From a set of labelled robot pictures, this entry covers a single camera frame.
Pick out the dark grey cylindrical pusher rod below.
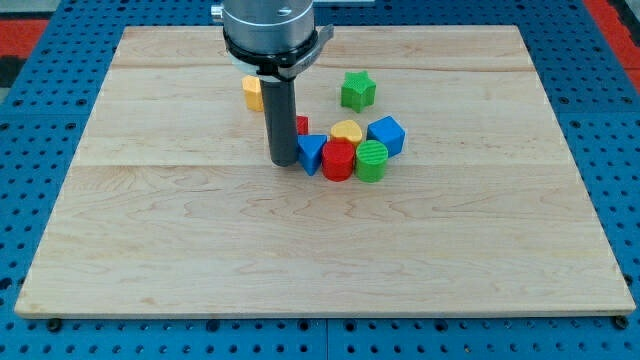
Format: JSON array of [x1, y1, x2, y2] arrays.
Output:
[[260, 80, 298, 167]]

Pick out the red star block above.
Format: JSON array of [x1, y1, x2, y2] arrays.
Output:
[[296, 115, 309, 135]]

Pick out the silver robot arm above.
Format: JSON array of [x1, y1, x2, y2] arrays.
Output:
[[210, 0, 334, 167]]

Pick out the green star block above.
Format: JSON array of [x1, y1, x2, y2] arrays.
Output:
[[340, 71, 376, 113]]

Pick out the yellow hexagon block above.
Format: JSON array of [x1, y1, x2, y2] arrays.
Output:
[[241, 75, 264, 112]]

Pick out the blue triangle block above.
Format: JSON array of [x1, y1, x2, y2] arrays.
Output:
[[298, 134, 327, 176]]

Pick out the yellow heart block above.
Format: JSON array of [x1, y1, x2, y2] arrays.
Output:
[[329, 119, 363, 147]]

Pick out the red cylinder block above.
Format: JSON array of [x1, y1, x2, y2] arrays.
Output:
[[322, 140, 355, 182]]

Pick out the green cylinder block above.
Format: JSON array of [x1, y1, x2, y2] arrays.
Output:
[[355, 140, 388, 183]]

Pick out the blue cube block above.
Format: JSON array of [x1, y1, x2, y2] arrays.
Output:
[[367, 116, 406, 157]]

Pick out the wooden board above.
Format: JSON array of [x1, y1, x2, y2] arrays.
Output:
[[15, 25, 636, 319]]

